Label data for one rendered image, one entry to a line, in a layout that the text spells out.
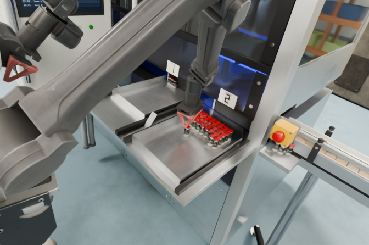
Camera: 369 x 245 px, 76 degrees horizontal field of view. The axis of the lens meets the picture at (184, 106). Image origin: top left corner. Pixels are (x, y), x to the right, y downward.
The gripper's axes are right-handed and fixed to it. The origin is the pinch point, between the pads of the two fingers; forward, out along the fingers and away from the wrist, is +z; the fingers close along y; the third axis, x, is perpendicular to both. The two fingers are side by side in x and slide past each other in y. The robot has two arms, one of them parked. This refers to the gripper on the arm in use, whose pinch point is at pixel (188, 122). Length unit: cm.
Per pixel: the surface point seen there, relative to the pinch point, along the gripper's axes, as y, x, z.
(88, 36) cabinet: 17, 76, -10
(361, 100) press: 334, -117, 97
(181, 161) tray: -13.6, -6.5, 5.6
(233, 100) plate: 16.0, -10.8, -7.5
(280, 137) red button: 7.2, -32.6, -6.3
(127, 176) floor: 24, 55, 96
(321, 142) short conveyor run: 17.1, -45.6, -4.7
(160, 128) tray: -4.4, 9.8, 5.5
